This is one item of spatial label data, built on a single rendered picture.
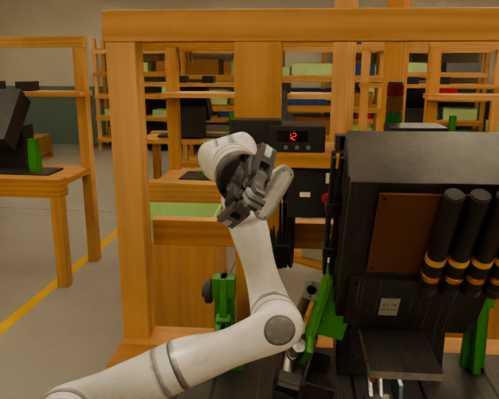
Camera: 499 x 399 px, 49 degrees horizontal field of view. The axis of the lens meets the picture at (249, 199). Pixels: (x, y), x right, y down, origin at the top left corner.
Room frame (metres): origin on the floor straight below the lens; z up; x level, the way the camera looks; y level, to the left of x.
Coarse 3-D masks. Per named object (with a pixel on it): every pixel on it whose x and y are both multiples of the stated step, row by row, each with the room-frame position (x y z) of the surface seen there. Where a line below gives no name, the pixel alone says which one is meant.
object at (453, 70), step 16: (416, 64) 10.38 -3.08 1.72; (448, 64) 10.31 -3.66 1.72; (464, 64) 10.27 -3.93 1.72; (480, 64) 10.22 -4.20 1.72; (480, 80) 10.57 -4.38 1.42; (320, 112) 10.54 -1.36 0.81; (448, 112) 10.26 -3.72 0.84; (464, 112) 10.23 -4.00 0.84; (480, 112) 10.16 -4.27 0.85; (480, 128) 10.15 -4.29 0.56
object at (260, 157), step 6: (264, 144) 0.72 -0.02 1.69; (258, 150) 0.71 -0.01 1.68; (264, 150) 0.71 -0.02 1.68; (276, 150) 0.72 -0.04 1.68; (258, 156) 0.70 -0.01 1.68; (264, 156) 0.70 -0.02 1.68; (270, 156) 0.71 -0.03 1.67; (258, 162) 0.69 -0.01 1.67; (264, 162) 0.70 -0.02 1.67; (270, 162) 0.70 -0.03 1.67; (252, 168) 0.69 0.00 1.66; (264, 168) 0.70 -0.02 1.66; (270, 168) 0.69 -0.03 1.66; (252, 174) 0.68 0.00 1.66; (270, 174) 0.68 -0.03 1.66
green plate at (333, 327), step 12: (324, 276) 1.34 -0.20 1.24; (324, 288) 1.29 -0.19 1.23; (324, 300) 1.26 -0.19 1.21; (312, 312) 1.35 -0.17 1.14; (324, 312) 1.27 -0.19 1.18; (312, 324) 1.29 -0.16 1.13; (324, 324) 1.27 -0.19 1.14; (336, 324) 1.27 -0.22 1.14; (312, 336) 1.26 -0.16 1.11; (336, 336) 1.27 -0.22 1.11
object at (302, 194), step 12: (300, 168) 1.53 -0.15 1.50; (300, 180) 1.53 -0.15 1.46; (312, 180) 1.53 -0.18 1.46; (324, 180) 1.53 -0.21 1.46; (336, 180) 1.52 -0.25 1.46; (288, 192) 1.54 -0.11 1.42; (300, 192) 1.53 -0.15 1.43; (312, 192) 1.53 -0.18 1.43; (324, 192) 1.53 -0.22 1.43; (288, 204) 1.54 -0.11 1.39; (300, 204) 1.53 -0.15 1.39; (312, 204) 1.53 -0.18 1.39; (324, 204) 1.53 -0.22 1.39; (288, 216) 1.54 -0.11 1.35; (300, 216) 1.53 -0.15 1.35; (312, 216) 1.53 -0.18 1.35; (324, 216) 1.53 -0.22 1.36
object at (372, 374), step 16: (368, 336) 1.23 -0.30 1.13; (384, 336) 1.23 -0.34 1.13; (400, 336) 1.23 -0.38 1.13; (416, 336) 1.23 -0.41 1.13; (368, 352) 1.15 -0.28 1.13; (384, 352) 1.15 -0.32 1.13; (400, 352) 1.15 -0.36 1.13; (416, 352) 1.15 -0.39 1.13; (432, 352) 1.15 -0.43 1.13; (368, 368) 1.10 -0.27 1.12; (384, 368) 1.09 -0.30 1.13; (400, 368) 1.09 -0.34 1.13; (416, 368) 1.09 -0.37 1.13; (432, 368) 1.09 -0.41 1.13
